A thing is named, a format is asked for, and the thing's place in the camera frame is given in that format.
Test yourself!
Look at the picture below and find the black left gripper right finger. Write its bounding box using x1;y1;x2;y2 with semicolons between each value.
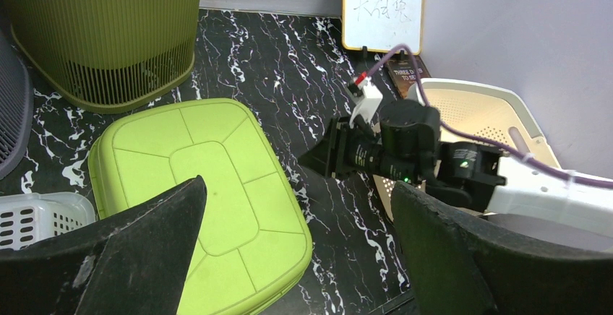
391;182;612;314

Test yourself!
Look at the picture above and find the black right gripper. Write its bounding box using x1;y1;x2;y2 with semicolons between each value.
298;116;382;179

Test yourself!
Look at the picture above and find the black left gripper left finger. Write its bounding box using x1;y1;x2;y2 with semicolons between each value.
1;176;207;314

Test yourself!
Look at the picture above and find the lime green solid tub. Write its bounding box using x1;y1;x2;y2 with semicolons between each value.
87;98;314;315

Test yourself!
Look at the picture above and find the white perforated plastic basket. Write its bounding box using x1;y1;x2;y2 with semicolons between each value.
1;192;96;251

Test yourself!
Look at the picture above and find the grey slatted bin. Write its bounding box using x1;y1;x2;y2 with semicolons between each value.
1;35;33;178

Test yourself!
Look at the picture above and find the olive green slatted bin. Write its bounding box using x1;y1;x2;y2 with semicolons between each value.
3;0;200;113

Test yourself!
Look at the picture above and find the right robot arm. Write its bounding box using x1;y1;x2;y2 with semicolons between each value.
299;100;612;236

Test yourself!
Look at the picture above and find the picture card with flame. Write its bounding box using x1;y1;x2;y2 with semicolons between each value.
385;54;431;99

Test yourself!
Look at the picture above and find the yellow framed whiteboard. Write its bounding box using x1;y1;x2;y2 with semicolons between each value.
341;0;424;55

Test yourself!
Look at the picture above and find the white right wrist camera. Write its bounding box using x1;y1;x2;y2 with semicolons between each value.
346;72;382;128

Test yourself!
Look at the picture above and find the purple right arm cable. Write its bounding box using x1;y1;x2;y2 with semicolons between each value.
366;43;613;190

